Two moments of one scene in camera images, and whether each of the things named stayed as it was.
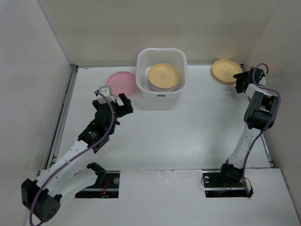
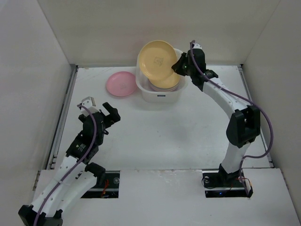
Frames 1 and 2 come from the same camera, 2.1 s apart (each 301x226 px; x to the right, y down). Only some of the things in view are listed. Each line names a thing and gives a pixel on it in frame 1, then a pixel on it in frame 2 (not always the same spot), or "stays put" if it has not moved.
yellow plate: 224,69 → 156,59
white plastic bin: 148,58 stays put
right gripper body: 242,81 → 184,62
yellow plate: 163,76 stays put
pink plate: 121,82 stays put
